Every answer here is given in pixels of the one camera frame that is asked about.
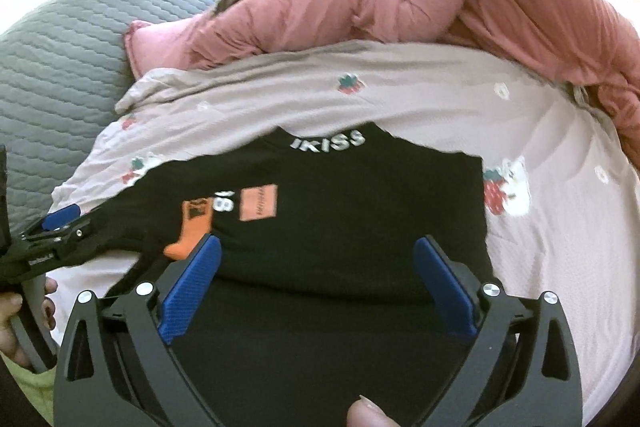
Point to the person's right hand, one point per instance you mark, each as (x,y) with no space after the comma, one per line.
(369,413)

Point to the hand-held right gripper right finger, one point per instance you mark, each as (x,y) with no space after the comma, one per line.
(447,287)

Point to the grey quilted headboard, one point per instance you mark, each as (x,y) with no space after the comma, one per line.
(60,57)

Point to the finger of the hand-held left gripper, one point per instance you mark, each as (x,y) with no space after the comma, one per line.
(62,239)
(60,216)

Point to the black shirt with orange patches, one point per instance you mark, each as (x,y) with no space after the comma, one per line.
(325,232)

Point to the yellow-green garment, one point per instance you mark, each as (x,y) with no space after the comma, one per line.
(27,387)

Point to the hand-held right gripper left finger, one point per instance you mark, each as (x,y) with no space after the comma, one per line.
(192,287)

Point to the person's left hand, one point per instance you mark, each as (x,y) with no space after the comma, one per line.
(11,337)

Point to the strawberry print bed sheet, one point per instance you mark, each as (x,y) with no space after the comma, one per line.
(400,97)

